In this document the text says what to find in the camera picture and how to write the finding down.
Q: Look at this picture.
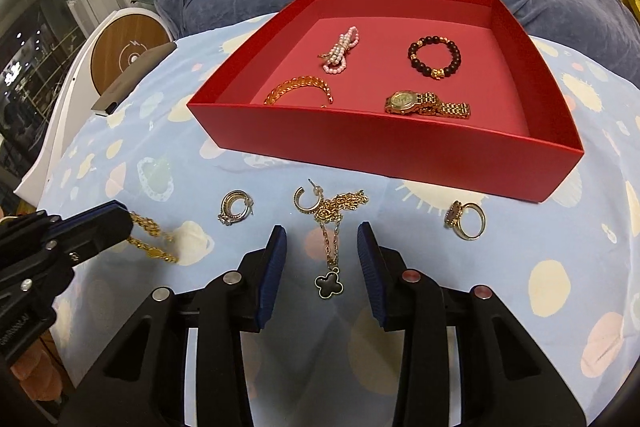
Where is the planet print blue bedsheet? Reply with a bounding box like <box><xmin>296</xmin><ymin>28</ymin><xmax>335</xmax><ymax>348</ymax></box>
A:
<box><xmin>37</xmin><ymin>14</ymin><xmax>640</xmax><ymax>427</ymax></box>

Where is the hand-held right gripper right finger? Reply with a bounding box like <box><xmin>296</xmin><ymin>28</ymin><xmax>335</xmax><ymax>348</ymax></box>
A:
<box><xmin>356</xmin><ymin>222</ymin><xmax>586</xmax><ymax>427</ymax></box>

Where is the grey flat case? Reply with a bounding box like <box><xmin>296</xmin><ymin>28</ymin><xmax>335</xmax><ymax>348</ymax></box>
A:
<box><xmin>91</xmin><ymin>42</ymin><xmax>178</xmax><ymax>116</ymax></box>

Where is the gold coin pendant necklace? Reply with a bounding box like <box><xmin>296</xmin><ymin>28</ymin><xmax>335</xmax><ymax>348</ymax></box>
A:
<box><xmin>127</xmin><ymin>212</ymin><xmax>180</xmax><ymax>264</ymax></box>

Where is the pearl bracelet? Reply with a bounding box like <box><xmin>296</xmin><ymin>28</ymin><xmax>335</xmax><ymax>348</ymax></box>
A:
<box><xmin>318</xmin><ymin>26</ymin><xmax>361</xmax><ymax>75</ymax></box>

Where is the gold ring with purple stone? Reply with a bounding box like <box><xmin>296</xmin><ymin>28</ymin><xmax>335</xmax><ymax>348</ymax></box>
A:
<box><xmin>444</xmin><ymin>201</ymin><xmax>487</xmax><ymax>241</ymax></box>

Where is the glass display cabinet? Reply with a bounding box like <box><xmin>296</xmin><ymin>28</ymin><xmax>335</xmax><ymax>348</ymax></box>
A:
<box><xmin>0</xmin><ymin>0</ymin><xmax>86</xmax><ymax>158</ymax></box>

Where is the red cardboard box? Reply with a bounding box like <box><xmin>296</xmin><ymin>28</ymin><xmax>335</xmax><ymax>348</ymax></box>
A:
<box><xmin>186</xmin><ymin>0</ymin><xmax>585</xmax><ymax>204</ymax></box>

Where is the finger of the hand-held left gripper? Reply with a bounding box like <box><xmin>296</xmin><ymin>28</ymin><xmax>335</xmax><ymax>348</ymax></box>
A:
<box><xmin>7</xmin><ymin>202</ymin><xmax>132</xmax><ymax>239</ymax></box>
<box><xmin>45</xmin><ymin>219</ymin><xmax>134</xmax><ymax>266</ymax></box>

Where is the white stand with wooden disc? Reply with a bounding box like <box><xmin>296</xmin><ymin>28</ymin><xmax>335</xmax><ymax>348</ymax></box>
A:
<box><xmin>15</xmin><ymin>7</ymin><xmax>173</xmax><ymax>208</ymax></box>

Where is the peach plush toy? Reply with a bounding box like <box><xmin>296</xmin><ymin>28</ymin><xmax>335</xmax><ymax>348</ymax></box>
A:
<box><xmin>7</xmin><ymin>347</ymin><xmax>63</xmax><ymax>403</ymax></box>

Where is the dark bead bracelet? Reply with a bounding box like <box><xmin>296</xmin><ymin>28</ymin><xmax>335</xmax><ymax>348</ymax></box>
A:
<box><xmin>407</xmin><ymin>36</ymin><xmax>462</xmax><ymax>79</ymax></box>

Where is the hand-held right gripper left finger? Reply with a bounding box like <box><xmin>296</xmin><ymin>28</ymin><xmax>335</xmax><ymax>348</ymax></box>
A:
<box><xmin>57</xmin><ymin>224</ymin><xmax>288</xmax><ymax>427</ymax></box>

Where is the gold chain bracelet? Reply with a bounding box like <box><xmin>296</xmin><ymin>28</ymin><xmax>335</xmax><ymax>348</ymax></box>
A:
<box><xmin>263</xmin><ymin>77</ymin><xmax>335</xmax><ymax>108</ymax></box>

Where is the gold wristwatch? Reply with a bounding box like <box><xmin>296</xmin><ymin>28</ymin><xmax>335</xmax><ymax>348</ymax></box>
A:
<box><xmin>384</xmin><ymin>90</ymin><xmax>472</xmax><ymax>120</ymax></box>

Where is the silver gold triple hoop earring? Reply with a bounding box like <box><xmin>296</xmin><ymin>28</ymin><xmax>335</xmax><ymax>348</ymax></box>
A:
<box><xmin>217</xmin><ymin>190</ymin><xmax>257</xmax><ymax>226</ymax></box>

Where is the black clover pendant necklace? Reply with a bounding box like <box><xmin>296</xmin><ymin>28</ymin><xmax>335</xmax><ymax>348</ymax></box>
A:
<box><xmin>314</xmin><ymin>189</ymin><xmax>370</xmax><ymax>303</ymax></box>

